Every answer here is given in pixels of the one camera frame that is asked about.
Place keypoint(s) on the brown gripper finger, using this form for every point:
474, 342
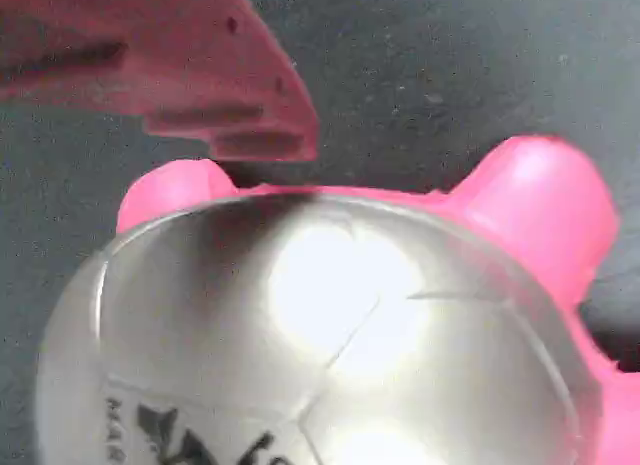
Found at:
190, 60

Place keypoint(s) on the red turtle toy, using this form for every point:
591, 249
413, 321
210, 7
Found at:
350, 335

